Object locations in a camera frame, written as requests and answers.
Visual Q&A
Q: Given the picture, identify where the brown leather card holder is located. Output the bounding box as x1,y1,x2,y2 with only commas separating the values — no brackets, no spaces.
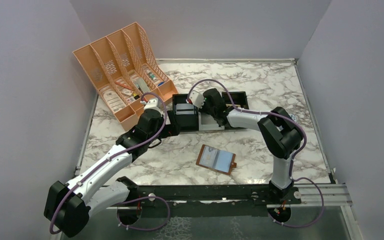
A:
195,144,237,176

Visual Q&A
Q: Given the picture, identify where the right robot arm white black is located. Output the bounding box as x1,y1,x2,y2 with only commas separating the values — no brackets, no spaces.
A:
200,88,304,204

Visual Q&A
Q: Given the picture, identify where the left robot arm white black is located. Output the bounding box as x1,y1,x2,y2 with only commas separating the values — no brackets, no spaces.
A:
43,108,180,238

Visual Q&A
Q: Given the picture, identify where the white card in black bin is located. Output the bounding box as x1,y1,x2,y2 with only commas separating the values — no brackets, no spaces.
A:
175,103,195,115

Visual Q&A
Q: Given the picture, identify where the white bin middle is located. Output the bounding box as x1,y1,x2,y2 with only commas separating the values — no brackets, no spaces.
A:
198,112,225,132

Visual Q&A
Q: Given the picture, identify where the black bin right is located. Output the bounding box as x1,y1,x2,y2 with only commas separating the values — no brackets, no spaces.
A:
221,91,249,110

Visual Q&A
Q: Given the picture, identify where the orange plastic file organizer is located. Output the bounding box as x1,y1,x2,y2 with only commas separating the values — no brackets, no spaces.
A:
73,22,178,130

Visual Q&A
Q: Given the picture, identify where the blue white small jar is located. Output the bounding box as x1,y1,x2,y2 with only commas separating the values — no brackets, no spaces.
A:
289,114,298,122

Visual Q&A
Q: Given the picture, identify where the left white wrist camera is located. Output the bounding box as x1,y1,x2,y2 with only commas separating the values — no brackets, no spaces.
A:
144,98,163,115

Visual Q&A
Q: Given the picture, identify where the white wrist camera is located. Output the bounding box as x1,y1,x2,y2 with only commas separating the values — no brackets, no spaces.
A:
144,98,163,115
186,90,205,109

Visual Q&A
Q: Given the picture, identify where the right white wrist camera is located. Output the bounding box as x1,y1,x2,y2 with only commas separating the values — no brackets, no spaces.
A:
186,90,205,109

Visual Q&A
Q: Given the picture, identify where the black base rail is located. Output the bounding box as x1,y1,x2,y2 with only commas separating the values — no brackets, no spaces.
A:
119,184,302,218

